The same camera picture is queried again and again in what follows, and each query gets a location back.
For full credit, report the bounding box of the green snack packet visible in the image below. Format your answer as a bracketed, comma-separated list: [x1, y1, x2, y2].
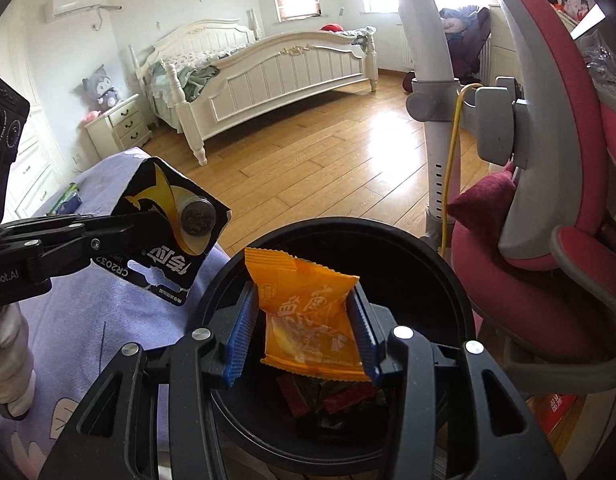
[48, 182, 81, 213]

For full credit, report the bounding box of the red cardboard box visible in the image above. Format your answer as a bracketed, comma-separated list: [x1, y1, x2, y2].
[530, 392, 580, 441]

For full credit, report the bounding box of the floral quilt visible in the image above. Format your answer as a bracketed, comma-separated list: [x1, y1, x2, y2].
[155, 42, 254, 73]

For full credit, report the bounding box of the printed picture card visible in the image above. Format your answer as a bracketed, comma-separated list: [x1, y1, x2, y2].
[552, 0, 609, 41]

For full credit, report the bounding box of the pile of clothes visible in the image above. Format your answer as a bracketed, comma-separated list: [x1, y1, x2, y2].
[440, 4, 494, 81]

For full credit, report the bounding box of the white dresser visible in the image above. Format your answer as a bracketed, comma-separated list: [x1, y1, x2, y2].
[488, 5, 520, 81]

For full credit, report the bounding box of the dark red cushion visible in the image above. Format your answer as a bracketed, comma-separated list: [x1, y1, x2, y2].
[447, 170, 519, 261]

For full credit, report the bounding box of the white wooden bed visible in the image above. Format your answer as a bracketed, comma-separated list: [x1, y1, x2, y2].
[128, 7, 379, 166]

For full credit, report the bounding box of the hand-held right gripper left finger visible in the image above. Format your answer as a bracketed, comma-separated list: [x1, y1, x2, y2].
[38, 285, 261, 480]

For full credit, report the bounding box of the white wardrobe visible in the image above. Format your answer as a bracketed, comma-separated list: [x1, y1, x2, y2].
[0, 25, 76, 223]

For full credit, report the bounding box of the white air conditioner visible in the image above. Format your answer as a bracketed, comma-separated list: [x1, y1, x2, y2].
[43, 0, 106, 24]

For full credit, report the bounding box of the yellow cable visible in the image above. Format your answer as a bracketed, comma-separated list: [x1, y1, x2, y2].
[440, 82, 484, 253]

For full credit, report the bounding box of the white nightstand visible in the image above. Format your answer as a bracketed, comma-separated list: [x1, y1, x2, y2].
[84, 93, 154, 161]

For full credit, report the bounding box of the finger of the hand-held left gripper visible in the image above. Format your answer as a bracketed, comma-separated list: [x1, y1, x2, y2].
[30, 209, 161, 283]
[0, 214, 96, 241]

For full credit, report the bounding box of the black yellow battery card pack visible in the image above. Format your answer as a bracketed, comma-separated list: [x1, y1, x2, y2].
[95, 156, 232, 307]

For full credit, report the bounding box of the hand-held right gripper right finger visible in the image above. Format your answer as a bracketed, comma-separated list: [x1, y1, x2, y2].
[345, 290, 554, 480]

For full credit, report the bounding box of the clear plastic bag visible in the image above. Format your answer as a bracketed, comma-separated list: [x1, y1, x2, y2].
[578, 25, 616, 92]

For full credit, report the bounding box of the orange snack packet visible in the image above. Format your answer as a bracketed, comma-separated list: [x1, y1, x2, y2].
[244, 247, 384, 386]

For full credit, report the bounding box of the person's left hand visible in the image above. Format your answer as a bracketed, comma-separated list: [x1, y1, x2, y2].
[0, 304, 36, 418]

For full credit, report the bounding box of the black round bin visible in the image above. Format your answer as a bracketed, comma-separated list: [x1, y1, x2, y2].
[188, 217, 476, 468]

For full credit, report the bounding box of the pink grey desk chair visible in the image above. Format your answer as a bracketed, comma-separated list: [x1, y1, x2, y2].
[393, 0, 616, 401]

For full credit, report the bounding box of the grey purple plush toy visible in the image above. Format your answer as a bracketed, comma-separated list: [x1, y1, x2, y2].
[78, 64, 121, 113]

